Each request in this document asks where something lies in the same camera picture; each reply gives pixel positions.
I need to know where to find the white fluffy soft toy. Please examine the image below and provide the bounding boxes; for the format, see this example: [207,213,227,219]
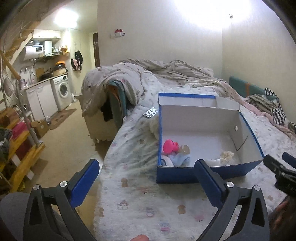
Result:
[204,158,221,167]

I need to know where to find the pink beige lace scrunchie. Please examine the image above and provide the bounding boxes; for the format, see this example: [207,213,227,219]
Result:
[178,145,190,155]

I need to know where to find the cream fuzzy soft item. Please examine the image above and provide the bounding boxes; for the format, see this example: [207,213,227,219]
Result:
[220,151,234,165]

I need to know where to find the light blue soft cloth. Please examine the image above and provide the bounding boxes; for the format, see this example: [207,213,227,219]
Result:
[168,153,190,167]

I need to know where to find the black white striped cloth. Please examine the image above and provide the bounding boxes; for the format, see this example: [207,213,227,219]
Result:
[247,87,296,134]

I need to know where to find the brown cardboard box on floor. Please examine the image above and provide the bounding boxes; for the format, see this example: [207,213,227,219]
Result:
[31,120,49,138]

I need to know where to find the teal orange cushion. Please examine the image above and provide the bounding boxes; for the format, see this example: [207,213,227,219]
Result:
[229,76,276,100]

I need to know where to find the brown door mat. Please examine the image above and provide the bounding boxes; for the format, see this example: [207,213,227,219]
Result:
[49,108,77,130]

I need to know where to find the blue white cardboard box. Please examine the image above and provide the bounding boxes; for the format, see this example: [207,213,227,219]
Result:
[156,93,264,184]

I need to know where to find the white blue plush toy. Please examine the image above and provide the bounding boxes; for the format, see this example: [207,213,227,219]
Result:
[161,155,174,167]

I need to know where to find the pink rubber duck toy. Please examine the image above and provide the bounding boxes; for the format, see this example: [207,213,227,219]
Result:
[163,139,179,155]

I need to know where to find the white kitchen cabinet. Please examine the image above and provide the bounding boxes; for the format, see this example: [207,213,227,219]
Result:
[23,80,58,121]

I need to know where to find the white washing machine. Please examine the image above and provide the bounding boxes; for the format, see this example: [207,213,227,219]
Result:
[50,74,72,111]

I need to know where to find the silver pill blister pack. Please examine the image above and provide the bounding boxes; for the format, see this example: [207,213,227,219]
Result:
[143,107,158,118]

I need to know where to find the teal orange folded clothes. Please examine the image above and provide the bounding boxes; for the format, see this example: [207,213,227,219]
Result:
[100,80,127,130]

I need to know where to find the white water heater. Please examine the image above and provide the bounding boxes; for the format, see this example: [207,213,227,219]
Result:
[20,45,44,61]

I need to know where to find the beige crumpled blanket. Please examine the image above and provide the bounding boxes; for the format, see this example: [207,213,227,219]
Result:
[81,59,232,116]

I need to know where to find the yellow wooden stair frame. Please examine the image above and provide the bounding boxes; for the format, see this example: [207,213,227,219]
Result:
[1,108,45,195]

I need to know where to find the clothes hanging on wall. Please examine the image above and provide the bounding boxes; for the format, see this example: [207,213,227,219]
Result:
[71,51,83,71]

